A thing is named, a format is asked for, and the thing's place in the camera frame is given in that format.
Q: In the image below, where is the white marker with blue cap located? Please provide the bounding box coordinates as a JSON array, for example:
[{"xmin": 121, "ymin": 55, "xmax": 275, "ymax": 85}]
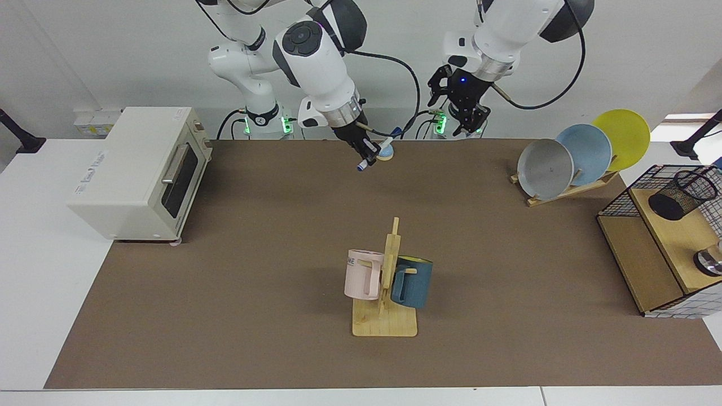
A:
[{"xmin": 356, "ymin": 129, "xmax": 402, "ymax": 171}]

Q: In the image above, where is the black mesh pen holder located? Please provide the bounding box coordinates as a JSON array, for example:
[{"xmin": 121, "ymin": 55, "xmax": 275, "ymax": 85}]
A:
[{"xmin": 648, "ymin": 170, "xmax": 718, "ymax": 222}]

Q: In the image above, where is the grey plate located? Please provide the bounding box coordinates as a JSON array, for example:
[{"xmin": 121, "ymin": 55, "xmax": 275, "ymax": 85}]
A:
[{"xmin": 517, "ymin": 139, "xmax": 575, "ymax": 201}]

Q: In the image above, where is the wooden plate rack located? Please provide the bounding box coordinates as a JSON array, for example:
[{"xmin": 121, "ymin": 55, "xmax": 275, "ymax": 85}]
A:
[{"xmin": 510, "ymin": 169, "xmax": 620, "ymax": 208}]

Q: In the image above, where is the pink mug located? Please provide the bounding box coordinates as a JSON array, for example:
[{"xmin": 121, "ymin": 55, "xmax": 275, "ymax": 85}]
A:
[{"xmin": 344, "ymin": 249, "xmax": 385, "ymax": 301}]

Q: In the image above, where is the light blue plate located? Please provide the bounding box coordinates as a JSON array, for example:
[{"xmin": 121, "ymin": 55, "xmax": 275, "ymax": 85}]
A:
[{"xmin": 556, "ymin": 123, "xmax": 613, "ymax": 187}]

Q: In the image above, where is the dark blue mug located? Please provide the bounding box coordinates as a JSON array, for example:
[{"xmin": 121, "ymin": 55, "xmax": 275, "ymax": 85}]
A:
[{"xmin": 390, "ymin": 255, "xmax": 434, "ymax": 310}]

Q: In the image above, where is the yellow plate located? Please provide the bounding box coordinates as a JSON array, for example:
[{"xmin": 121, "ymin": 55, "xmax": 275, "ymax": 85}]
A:
[{"xmin": 591, "ymin": 109, "xmax": 651, "ymax": 173}]

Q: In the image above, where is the wooden cup stand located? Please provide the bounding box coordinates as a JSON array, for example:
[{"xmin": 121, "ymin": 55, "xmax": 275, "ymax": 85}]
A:
[{"xmin": 352, "ymin": 217, "xmax": 419, "ymax": 338}]

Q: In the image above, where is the brown table cloth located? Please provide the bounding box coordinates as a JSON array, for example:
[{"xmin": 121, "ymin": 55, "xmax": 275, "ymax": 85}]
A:
[{"xmin": 44, "ymin": 139, "xmax": 722, "ymax": 390}]

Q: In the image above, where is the pale toaster oven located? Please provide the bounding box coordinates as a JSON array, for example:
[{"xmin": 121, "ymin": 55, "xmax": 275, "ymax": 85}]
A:
[{"xmin": 66, "ymin": 107, "xmax": 214, "ymax": 244}]

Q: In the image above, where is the glass lid with metal knob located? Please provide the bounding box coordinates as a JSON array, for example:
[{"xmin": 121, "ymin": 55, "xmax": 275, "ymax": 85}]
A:
[{"xmin": 693, "ymin": 240, "xmax": 722, "ymax": 277}]

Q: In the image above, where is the white checkered cloth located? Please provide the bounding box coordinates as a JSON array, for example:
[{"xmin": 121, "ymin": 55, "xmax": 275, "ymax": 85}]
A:
[{"xmin": 645, "ymin": 293, "xmax": 722, "ymax": 320}]

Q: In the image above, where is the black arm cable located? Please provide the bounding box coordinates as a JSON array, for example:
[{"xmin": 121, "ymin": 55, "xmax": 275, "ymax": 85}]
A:
[
  {"xmin": 490, "ymin": 17, "xmax": 587, "ymax": 111},
  {"xmin": 341, "ymin": 50, "xmax": 422, "ymax": 139}
]

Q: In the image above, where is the black base cable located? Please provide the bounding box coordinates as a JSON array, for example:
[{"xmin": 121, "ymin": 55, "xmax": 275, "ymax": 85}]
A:
[
  {"xmin": 217, "ymin": 109, "xmax": 249, "ymax": 140},
  {"xmin": 400, "ymin": 109, "xmax": 446, "ymax": 140}
]

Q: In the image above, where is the wire basket with wooden floor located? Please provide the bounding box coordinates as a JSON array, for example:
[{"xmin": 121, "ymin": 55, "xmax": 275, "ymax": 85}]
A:
[{"xmin": 597, "ymin": 164, "xmax": 722, "ymax": 316}]

